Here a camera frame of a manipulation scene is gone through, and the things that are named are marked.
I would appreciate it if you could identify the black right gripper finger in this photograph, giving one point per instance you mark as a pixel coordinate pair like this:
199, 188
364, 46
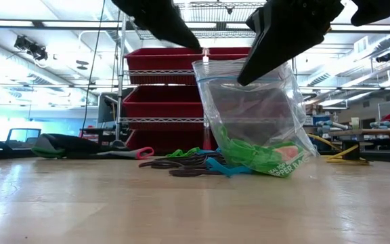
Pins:
276, 44
256, 20

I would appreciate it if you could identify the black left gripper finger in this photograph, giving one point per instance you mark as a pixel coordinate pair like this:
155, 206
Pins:
161, 20

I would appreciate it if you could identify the clear plastic zipper bag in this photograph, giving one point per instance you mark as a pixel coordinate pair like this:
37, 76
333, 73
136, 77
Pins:
259, 112

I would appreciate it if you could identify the orange rubber band bunch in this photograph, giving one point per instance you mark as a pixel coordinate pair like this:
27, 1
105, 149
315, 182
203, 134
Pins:
288, 152

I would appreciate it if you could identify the green rubber band bunch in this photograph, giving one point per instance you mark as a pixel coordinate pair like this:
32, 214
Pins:
249, 154

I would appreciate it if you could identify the green rubber band tangle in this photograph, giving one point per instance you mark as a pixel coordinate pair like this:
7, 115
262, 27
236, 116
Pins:
181, 153

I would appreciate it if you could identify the blue rubber band tangle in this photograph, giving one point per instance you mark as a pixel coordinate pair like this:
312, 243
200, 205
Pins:
208, 152

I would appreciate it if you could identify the dark grey rubber band tangle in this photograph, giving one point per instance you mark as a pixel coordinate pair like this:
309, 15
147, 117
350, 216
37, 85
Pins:
188, 161

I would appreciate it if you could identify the blue storage bin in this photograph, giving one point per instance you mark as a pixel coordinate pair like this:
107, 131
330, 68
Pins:
315, 120

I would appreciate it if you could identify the grey blue pipe fitting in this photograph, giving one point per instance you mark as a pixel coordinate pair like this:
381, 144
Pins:
330, 125
388, 124

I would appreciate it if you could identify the black monitor back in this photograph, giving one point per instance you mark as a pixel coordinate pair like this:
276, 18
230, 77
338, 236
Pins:
108, 108

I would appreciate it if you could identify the white cup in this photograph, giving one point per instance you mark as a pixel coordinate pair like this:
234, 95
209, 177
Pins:
354, 123

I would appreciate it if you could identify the wooden workbench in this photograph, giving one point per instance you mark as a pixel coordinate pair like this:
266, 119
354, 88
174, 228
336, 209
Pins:
384, 132

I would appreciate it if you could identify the black and green bag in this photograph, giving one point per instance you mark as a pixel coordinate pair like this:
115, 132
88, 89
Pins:
66, 144

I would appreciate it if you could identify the computer monitor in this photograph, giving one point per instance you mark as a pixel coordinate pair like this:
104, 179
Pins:
22, 135

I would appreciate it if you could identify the black ceiling camera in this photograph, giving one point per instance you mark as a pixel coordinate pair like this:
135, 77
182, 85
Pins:
383, 57

